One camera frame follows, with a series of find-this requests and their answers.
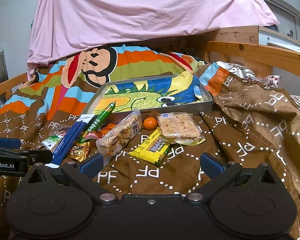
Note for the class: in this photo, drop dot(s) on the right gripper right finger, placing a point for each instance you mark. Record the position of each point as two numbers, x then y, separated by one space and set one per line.
220 174

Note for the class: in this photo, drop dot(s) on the floral silver quilt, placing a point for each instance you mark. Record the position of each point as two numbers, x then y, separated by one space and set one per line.
248 74

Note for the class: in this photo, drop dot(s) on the pink bed sheet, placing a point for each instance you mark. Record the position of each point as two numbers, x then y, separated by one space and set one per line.
64 27

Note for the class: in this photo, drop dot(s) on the small orange mandarin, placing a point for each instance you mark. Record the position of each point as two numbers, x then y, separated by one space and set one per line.
150 123

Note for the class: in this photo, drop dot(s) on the nut bar clear wrapper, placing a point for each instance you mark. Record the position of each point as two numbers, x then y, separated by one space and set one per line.
117 138

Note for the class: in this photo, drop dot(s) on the white green vegetable snack bag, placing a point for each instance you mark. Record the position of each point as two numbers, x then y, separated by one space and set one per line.
55 137

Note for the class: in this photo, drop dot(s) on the orange chicken foot pack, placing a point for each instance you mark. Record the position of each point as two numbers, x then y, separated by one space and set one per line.
96 133

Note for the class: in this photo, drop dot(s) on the rice cracker clear pack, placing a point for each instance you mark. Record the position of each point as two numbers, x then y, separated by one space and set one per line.
179 128

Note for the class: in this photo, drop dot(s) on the blue white snack bar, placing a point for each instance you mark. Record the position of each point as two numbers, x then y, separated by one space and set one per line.
72 134

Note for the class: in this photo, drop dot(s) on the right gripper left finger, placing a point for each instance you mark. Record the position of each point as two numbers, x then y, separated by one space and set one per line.
80 176

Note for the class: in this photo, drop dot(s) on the wooden cabinet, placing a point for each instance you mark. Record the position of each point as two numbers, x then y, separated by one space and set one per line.
250 34

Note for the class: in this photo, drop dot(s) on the metal tray with dinosaur cloth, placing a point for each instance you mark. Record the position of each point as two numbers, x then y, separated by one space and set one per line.
152 95

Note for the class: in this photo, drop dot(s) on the brown monkey print blanket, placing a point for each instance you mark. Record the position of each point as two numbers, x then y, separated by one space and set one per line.
250 122

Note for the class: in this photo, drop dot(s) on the green sausage stick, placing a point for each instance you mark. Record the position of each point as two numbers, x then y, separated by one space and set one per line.
97 122

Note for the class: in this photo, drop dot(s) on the gold foil snack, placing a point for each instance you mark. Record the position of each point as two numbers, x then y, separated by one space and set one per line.
79 151

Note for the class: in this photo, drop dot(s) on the yellow snack pack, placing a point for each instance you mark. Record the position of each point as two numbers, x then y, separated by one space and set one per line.
153 149

